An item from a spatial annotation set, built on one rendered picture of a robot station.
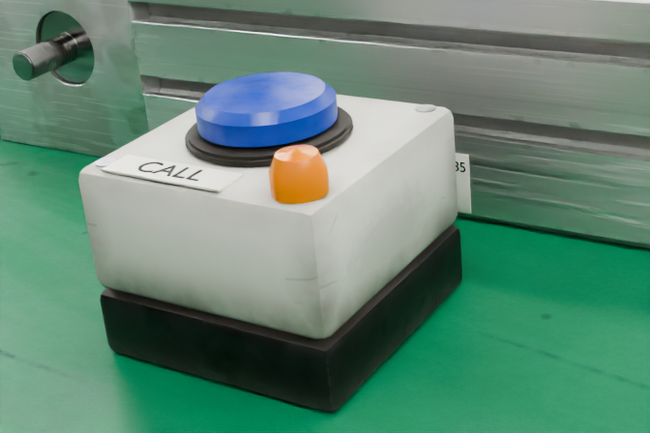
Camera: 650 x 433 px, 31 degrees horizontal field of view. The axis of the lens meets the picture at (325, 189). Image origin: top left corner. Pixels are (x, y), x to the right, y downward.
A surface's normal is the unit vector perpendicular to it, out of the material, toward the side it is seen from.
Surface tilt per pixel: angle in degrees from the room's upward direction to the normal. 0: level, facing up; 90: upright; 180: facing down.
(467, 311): 0
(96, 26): 90
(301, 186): 90
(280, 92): 3
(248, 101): 3
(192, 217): 90
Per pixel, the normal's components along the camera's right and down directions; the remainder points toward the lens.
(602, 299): -0.09, -0.91
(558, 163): -0.53, 0.39
